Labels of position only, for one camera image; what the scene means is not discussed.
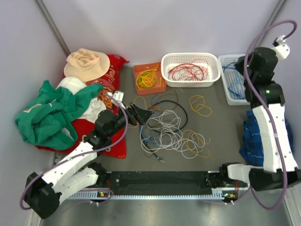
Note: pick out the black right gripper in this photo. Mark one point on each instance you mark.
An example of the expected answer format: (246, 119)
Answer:
(239, 64)

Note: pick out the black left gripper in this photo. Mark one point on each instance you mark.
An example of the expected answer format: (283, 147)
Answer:
(135, 114)

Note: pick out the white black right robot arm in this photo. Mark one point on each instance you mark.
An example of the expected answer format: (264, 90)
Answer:
(267, 102)

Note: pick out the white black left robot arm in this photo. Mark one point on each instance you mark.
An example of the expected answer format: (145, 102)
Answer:
(46, 191)

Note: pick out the white empty perforated basket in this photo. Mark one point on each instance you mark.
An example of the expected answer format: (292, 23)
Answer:
(233, 81)

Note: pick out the orange cardboard box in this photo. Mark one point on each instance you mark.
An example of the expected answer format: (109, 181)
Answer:
(149, 79)

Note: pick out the white garment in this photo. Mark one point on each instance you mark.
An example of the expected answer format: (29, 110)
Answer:
(74, 85)

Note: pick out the red patterned cloth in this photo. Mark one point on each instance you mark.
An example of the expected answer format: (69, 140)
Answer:
(110, 83)

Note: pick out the beige bucket hat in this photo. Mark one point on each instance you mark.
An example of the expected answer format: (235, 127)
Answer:
(86, 65)

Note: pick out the green garment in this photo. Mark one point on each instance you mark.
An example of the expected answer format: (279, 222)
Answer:
(47, 120)

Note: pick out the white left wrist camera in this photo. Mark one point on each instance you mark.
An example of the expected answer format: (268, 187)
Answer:
(117, 96)

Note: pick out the white basket with red cable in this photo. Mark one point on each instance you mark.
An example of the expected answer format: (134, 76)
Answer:
(190, 70)

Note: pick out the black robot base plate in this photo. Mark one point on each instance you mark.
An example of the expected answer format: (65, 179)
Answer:
(164, 182)

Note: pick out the slotted cable duct rail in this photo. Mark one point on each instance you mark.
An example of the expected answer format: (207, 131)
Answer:
(95, 195)

